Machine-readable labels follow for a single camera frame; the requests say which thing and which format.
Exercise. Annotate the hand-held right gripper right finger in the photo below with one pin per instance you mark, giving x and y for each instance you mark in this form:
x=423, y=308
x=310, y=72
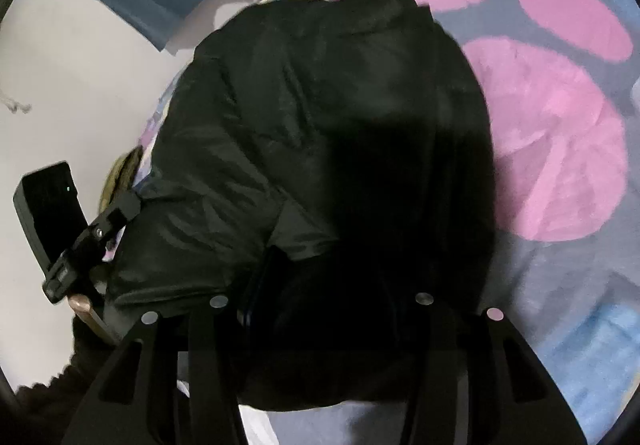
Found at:
x=430, y=350

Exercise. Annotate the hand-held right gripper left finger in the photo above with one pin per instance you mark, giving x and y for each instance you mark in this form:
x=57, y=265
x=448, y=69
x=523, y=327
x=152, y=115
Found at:
x=255, y=290

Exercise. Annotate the olive brown cloth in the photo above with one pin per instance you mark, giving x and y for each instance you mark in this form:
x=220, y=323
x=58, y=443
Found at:
x=120, y=175

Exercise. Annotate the tan wooden bar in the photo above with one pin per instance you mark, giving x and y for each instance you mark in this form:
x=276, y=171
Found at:
x=92, y=317

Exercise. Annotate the polka dot blanket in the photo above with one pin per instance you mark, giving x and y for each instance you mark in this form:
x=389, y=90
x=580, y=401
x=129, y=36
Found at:
x=550, y=125

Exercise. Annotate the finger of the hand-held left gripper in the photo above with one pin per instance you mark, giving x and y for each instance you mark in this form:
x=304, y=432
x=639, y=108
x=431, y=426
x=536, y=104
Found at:
x=95, y=235

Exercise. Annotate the black jacket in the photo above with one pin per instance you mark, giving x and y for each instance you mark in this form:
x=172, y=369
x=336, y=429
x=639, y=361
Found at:
x=300, y=125

